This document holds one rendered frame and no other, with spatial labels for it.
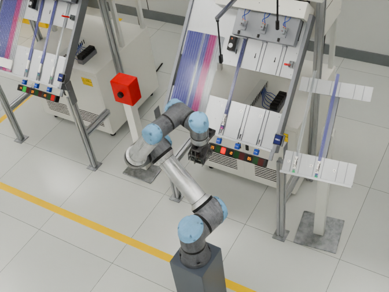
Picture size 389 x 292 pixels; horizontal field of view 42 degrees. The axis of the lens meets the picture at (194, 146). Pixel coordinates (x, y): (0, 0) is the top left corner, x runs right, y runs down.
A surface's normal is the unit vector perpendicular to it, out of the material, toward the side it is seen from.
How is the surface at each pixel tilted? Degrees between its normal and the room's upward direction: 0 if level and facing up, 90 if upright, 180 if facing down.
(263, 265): 0
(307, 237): 0
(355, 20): 90
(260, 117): 48
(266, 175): 90
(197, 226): 7
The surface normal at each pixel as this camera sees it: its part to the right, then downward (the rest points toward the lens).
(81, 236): -0.11, -0.72
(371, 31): -0.49, 0.64
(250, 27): -0.44, -0.01
